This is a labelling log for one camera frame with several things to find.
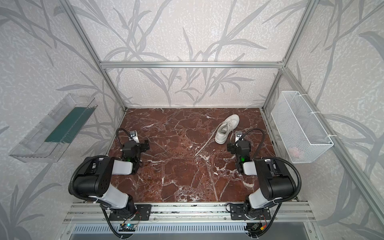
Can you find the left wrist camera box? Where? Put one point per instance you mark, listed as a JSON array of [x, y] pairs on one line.
[[134, 136]]

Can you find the white shoelace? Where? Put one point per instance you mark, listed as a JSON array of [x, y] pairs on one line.
[[221, 137]]

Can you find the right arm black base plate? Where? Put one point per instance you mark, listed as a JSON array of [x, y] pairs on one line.
[[246, 212]]

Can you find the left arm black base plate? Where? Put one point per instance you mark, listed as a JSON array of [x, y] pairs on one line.
[[141, 212]]

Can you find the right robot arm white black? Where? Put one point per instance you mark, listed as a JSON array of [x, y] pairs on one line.
[[279, 180]]

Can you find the white sneaker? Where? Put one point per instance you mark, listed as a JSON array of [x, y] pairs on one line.
[[227, 126]]

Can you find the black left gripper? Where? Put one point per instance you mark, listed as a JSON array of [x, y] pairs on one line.
[[142, 145]]

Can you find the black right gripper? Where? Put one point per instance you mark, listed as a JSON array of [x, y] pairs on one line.
[[231, 147]]

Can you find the white wire mesh basket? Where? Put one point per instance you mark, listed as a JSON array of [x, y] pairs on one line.
[[299, 127]]

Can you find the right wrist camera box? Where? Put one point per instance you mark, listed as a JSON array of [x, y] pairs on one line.
[[239, 134]]

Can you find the green circuit board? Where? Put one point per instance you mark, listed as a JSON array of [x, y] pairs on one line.
[[127, 227]]

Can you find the aluminium frame rail base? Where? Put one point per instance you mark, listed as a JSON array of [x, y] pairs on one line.
[[183, 212]]

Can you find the clear plastic wall tray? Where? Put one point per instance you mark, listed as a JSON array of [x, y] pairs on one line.
[[47, 141]]

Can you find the aluminium frame crossbar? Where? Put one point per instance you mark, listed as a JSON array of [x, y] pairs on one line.
[[157, 65]]

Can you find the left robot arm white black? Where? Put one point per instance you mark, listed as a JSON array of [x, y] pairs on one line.
[[91, 180]]

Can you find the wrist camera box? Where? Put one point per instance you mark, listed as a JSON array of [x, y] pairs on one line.
[[134, 136], [239, 134]]

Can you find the pink object in basket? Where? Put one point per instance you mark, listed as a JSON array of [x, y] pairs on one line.
[[296, 153]]

